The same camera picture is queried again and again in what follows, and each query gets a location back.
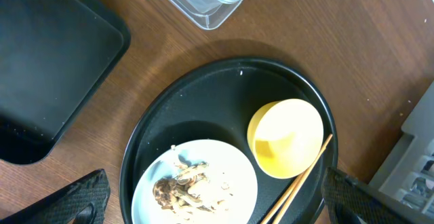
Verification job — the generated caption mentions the grey dishwasher rack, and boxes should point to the grey dishwasher rack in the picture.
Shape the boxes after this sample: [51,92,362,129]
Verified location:
[369,85,433,219]

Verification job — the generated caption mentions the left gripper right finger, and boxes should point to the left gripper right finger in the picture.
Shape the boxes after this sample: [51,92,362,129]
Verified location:
[321,167,417,224]

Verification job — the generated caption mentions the food scraps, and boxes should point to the food scraps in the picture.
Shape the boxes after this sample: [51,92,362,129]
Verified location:
[153,145,234,219]

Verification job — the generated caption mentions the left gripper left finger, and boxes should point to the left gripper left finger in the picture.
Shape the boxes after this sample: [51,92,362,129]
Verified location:
[1,168,111,224]

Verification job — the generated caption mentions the black rectangular bin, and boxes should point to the black rectangular bin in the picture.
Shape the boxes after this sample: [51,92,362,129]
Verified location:
[1,0,131,165]

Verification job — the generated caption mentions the wooden chopstick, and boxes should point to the wooden chopstick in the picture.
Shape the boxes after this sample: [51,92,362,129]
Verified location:
[261,173,305,224]
[271,133,334,224]

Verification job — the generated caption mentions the round black tray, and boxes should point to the round black tray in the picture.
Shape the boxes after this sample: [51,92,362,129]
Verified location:
[119,57,338,223]

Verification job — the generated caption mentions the grey plate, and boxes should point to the grey plate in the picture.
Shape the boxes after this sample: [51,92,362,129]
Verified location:
[131,139,258,223]

